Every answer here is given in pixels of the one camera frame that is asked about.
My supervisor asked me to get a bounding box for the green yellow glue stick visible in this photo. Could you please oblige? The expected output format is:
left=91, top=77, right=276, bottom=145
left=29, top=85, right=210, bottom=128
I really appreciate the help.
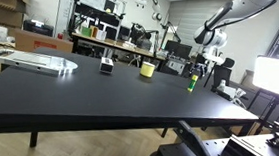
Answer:
left=186, top=74, right=201, bottom=94

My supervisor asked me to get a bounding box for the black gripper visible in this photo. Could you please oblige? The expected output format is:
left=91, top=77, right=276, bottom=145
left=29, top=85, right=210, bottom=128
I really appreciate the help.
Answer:
left=189, top=51, right=214, bottom=82

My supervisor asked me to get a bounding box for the black printer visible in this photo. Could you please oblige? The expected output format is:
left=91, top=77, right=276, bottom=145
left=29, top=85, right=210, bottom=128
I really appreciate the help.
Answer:
left=22, top=17, right=56, bottom=40

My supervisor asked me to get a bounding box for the small white box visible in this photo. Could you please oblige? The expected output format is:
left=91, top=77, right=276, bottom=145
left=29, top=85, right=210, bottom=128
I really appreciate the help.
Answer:
left=95, top=28, right=108, bottom=42

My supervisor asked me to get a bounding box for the black metal shelf rack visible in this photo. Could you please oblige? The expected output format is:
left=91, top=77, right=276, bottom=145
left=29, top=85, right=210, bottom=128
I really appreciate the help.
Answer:
left=66, top=0, right=131, bottom=44

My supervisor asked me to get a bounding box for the brown cardboard box red label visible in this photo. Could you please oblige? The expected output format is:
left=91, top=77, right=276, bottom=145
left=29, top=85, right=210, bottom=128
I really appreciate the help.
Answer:
left=12, top=24, right=75, bottom=59

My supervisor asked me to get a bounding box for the black computer monitor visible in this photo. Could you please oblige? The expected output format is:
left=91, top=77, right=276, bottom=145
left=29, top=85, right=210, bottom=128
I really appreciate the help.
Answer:
left=163, top=38, right=194, bottom=63

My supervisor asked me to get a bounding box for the black light stand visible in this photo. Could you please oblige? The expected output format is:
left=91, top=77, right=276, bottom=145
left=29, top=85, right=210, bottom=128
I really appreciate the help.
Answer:
left=250, top=88, right=279, bottom=136

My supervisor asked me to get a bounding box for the flat silver metal plate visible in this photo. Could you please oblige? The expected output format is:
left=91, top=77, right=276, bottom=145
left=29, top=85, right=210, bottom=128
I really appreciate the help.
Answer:
left=0, top=42, right=80, bottom=82

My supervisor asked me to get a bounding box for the small white black cube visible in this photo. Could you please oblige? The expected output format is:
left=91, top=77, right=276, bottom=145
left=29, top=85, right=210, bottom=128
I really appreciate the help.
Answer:
left=98, top=56, right=115, bottom=76

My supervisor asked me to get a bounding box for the wooden top workbench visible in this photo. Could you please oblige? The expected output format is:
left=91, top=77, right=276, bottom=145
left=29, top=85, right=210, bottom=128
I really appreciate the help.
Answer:
left=70, top=24, right=168, bottom=74

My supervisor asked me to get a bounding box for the yellow paper cup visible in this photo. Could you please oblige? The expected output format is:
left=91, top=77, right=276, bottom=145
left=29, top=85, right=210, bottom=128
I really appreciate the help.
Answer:
left=138, top=60, right=156, bottom=79

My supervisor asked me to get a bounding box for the black office chair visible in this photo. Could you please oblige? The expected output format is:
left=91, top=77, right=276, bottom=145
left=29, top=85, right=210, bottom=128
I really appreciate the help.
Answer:
left=207, top=56, right=239, bottom=94

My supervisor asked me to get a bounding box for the bright white light panel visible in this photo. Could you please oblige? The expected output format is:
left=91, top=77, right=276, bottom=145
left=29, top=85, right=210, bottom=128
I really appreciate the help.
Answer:
left=249, top=54, right=279, bottom=107

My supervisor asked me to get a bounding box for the green box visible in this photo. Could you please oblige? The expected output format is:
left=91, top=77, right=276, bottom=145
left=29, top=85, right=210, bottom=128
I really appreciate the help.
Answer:
left=80, top=25, right=93, bottom=38

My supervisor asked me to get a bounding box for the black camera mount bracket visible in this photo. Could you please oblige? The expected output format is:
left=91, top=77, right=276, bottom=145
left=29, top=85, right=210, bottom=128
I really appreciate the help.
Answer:
left=155, top=111, right=279, bottom=156

